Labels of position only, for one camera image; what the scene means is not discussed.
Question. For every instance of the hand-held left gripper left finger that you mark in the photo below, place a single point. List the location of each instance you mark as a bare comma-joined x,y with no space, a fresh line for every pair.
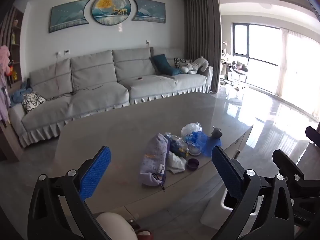
96,170

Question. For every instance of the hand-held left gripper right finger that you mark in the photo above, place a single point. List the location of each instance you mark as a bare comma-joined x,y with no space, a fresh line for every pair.
226,170

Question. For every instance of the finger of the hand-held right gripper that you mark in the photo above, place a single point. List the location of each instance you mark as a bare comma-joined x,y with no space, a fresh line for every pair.
287,162
313,135

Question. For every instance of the blue mesh bag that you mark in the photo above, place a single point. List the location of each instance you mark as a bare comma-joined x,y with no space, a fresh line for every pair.
210,146

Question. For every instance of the white trash bin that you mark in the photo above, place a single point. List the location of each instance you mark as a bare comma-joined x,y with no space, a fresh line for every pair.
215,215

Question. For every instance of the clear bag with yellow contents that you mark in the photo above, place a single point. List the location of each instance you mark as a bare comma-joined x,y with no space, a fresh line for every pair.
177,146

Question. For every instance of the purple round lid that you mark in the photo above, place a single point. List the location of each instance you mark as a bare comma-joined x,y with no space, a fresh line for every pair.
192,164

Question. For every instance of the grey crumpled lump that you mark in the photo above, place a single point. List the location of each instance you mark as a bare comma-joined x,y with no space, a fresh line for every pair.
216,133

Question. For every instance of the white crumpled tissue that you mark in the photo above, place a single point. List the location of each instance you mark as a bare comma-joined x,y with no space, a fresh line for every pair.
176,163

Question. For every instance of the crumpled clear plastic bag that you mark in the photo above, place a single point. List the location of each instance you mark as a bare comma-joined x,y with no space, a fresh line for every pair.
191,128

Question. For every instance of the purple pencil case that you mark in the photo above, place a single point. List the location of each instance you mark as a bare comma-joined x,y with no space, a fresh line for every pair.
153,162

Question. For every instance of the white rounded object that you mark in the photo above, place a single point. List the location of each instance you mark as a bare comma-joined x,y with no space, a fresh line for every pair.
113,226

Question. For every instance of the sheer white curtain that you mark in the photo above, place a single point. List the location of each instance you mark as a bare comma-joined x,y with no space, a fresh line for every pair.
300,67

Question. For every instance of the grey sofa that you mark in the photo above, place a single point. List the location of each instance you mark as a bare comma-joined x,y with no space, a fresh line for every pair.
100,97

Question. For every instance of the red object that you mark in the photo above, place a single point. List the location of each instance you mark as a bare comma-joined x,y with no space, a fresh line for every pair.
145,235

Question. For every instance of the black white flower pillow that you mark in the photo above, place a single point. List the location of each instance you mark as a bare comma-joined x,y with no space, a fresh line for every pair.
32,101

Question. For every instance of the round swivel chair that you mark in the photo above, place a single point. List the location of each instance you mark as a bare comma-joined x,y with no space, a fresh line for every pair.
240,70

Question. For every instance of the dark framed window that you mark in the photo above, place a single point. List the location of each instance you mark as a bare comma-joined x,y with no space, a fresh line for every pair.
260,50

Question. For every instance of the blue cloth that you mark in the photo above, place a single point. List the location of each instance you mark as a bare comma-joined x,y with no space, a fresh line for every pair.
21,93

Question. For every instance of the cluttered white desk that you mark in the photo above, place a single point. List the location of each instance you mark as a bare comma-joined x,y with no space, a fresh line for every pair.
226,62

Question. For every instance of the grey plush toy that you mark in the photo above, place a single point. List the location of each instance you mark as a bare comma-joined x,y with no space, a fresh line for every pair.
197,65

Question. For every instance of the black white patterned pillow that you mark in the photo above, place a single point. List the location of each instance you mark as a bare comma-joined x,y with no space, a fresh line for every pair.
182,62

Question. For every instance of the teal pillow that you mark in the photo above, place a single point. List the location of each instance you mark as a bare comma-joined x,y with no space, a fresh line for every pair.
162,63

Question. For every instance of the pink hanging clothes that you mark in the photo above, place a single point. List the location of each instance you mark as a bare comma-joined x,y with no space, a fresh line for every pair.
3,85

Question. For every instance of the grey curtain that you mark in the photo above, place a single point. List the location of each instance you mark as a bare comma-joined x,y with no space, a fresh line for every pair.
202,42

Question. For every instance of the wooden shelf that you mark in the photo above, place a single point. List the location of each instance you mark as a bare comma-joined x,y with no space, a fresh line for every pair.
15,35

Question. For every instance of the large blue wall art panel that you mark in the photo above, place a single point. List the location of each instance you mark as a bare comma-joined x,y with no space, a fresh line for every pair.
68,16

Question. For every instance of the round deer wall art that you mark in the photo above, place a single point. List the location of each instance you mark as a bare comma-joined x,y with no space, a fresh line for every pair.
112,10

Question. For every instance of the small blue wall art panel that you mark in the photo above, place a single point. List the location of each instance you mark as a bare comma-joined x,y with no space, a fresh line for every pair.
148,10

